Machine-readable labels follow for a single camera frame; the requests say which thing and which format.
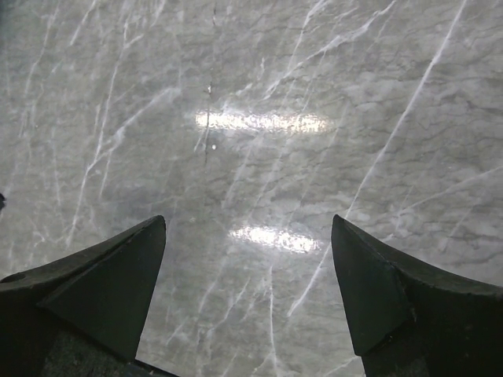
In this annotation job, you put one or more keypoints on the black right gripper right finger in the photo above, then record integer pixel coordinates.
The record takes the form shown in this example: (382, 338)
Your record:
(409, 318)

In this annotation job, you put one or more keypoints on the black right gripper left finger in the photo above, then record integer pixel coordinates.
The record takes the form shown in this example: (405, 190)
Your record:
(83, 315)

